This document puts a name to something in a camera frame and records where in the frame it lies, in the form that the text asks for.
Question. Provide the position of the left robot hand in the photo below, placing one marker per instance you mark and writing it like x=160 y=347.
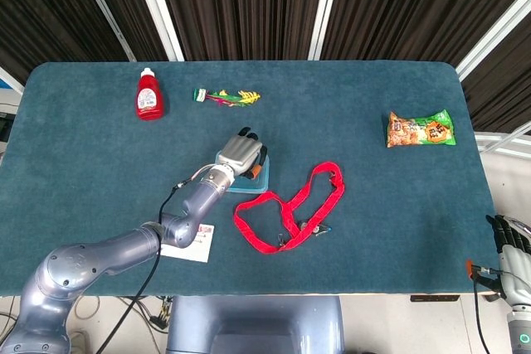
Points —
x=240 y=153

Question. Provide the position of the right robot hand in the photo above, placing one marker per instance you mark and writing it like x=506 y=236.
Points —
x=518 y=269

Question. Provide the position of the blue container lid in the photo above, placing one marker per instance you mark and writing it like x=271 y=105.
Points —
x=255 y=184

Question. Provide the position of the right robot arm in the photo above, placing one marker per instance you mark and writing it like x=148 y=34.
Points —
x=520 y=331

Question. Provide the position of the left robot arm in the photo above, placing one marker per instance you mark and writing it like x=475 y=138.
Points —
x=103 y=254

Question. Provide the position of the colourful feather toy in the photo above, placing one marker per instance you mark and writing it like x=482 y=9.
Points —
x=228 y=98

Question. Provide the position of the red ketchup squeeze bottle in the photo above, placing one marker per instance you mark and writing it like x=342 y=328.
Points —
x=150 y=101

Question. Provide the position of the teal carpet table mat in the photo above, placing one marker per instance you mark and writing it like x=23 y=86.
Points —
x=332 y=101

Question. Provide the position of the white card with red print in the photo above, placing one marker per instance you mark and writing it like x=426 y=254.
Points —
x=195 y=252

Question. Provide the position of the metal clip with blue tip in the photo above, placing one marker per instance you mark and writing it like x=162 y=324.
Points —
x=321 y=229

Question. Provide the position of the green orange snack bag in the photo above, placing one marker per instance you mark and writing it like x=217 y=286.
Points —
x=419 y=130

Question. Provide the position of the blue-grey robot torso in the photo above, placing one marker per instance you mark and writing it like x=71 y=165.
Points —
x=253 y=325

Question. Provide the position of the grey shoe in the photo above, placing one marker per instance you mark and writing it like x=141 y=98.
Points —
x=79 y=341

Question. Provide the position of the white metal frame rail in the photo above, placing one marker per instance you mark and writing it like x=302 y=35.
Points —
x=502 y=144

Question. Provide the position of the white frame post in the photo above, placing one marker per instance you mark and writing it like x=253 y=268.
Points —
x=325 y=10
x=493 y=35
x=159 y=10

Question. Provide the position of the thin grey frame post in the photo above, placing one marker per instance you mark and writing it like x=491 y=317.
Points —
x=103 y=10

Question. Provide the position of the white frame with blue sticker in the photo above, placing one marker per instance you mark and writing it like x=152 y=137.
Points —
x=10 y=80

